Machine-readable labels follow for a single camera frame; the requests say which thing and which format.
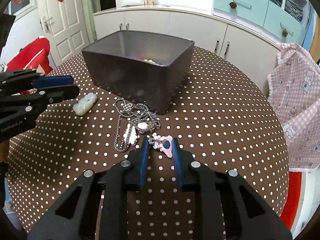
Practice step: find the teal drawer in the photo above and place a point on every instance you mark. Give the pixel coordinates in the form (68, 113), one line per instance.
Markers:
(225, 8)
(275, 20)

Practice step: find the white panel door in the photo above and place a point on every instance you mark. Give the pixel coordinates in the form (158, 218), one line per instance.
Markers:
(65, 17)

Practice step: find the white cloud hair clip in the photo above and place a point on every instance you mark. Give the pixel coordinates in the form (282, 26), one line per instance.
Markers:
(131, 136)

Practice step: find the pink round charm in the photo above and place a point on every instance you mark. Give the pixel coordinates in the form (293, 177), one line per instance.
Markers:
(142, 126)

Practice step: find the red chair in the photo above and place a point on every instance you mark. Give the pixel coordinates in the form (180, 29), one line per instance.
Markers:
(291, 197)

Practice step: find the pale jade carved pendant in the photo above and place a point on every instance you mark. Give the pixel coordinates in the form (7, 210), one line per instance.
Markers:
(83, 105)

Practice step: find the pine cone drawer knob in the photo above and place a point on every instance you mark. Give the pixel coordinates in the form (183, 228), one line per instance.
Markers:
(284, 33)
(233, 5)

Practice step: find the row of hanging clothes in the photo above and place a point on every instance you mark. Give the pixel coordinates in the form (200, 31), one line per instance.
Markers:
(311, 35)

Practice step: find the white low cabinet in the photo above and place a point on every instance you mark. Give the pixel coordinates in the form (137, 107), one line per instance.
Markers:
(200, 27)

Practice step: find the grey folded clothes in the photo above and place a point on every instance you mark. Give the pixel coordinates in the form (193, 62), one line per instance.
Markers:
(295, 10)

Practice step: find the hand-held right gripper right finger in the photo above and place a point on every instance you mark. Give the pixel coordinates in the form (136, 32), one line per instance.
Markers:
(176, 155)

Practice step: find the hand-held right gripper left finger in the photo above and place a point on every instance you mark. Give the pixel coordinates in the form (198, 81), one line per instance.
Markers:
(143, 155)

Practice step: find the dark grey storage box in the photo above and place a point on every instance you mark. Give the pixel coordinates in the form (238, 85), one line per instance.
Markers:
(125, 80)

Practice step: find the pink checked cartoon blanket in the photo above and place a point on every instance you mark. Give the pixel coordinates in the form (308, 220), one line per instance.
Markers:
(295, 92)

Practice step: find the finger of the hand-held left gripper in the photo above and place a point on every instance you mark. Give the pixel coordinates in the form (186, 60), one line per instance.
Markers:
(55, 81)
(62, 92)

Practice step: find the red bag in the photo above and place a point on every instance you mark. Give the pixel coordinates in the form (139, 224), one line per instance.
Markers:
(27, 57)

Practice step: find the green curtain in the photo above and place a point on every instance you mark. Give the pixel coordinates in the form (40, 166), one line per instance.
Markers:
(91, 10)

